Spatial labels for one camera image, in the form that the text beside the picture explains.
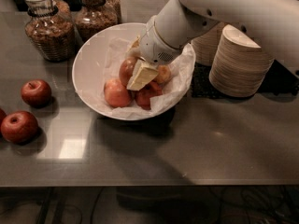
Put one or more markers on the white paper bowl liner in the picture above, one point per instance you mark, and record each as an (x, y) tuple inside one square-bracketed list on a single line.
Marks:
[(173, 90)]

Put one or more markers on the glass granola jar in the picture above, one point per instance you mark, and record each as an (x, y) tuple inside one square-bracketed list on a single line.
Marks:
[(94, 16), (50, 31)]

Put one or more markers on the back right apple in bowl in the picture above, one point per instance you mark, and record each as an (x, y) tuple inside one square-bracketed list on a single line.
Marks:
[(164, 74)]

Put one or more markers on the front stack of paper bowls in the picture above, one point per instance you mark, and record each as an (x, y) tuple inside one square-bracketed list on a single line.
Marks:
[(239, 66)]

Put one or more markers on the red apple on table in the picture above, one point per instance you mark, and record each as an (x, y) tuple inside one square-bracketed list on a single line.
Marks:
[(19, 127), (36, 93)]

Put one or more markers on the red apple on table upper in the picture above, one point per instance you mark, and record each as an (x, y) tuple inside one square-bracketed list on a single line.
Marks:
[(36, 93)]

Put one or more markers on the right glass granola jar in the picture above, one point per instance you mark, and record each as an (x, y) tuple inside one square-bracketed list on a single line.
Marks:
[(94, 16)]

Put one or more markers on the left glass granola jar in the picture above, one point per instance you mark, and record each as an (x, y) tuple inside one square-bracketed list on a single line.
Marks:
[(50, 31)]

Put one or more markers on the front left apple in bowl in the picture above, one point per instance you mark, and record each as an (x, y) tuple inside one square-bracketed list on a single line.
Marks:
[(116, 95)]

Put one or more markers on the large white bowl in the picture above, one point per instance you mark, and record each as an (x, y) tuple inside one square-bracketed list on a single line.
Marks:
[(89, 61)]

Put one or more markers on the yellow-red apple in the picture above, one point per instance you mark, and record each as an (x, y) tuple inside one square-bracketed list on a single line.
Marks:
[(126, 70)]

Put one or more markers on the dark mat under bowl stacks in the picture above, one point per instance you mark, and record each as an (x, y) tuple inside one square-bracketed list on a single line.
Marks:
[(202, 88)]

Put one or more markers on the white paper sign left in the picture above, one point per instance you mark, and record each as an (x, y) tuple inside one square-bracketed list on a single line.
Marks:
[(140, 10)]

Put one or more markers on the front red apple in bowl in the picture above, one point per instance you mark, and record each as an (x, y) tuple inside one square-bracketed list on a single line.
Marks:
[(142, 97)]

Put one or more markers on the rear stack of paper bowls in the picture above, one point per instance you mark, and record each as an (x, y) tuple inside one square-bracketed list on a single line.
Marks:
[(205, 46)]

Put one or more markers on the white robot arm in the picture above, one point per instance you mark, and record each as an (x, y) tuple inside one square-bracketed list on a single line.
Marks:
[(272, 24)]

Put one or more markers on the red apple on table lower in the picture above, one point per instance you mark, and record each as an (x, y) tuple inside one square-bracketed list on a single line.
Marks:
[(19, 127)]

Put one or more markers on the stack of paper bowls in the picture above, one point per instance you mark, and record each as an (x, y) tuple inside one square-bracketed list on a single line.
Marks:
[(205, 46), (239, 66)]

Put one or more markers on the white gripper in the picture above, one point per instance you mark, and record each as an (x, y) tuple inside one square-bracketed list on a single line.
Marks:
[(154, 48)]

